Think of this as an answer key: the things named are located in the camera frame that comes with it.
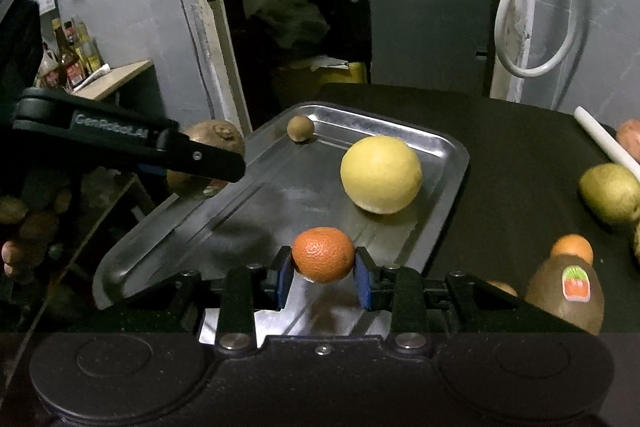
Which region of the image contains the orange mandarin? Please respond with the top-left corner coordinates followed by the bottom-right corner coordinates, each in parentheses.
top-left (550, 234), bottom-right (594, 265)
top-left (292, 227), bottom-right (355, 284)

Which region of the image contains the brown kiwi with sticker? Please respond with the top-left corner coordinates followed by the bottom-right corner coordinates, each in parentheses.
top-left (525, 255), bottom-right (604, 335)

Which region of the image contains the green-yellow pear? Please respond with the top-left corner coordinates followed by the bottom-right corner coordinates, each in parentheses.
top-left (578, 162), bottom-right (640, 227)

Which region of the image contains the sauce bottles group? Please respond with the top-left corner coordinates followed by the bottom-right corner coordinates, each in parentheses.
top-left (35, 17), bottom-right (93, 92)

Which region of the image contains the steel tray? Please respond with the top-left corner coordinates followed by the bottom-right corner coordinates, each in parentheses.
top-left (92, 100), bottom-right (471, 348)

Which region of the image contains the large yellow round fruit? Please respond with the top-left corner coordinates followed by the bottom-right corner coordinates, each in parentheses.
top-left (340, 135), bottom-right (423, 215)

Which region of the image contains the small brown kiwi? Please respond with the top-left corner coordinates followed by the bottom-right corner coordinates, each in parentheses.
top-left (286, 115), bottom-right (314, 143)

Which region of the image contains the yellow box with paper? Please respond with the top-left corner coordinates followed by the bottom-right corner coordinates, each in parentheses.
top-left (288, 55), bottom-right (368, 100)

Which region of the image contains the white foam tube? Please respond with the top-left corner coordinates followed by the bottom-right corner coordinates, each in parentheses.
top-left (574, 106), bottom-right (640, 180)

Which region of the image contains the grey cabinet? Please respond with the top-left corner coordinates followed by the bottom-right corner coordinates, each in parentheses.
top-left (370, 0), bottom-right (494, 95)

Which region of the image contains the red apple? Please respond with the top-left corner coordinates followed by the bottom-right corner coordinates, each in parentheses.
top-left (616, 119), bottom-right (640, 162)

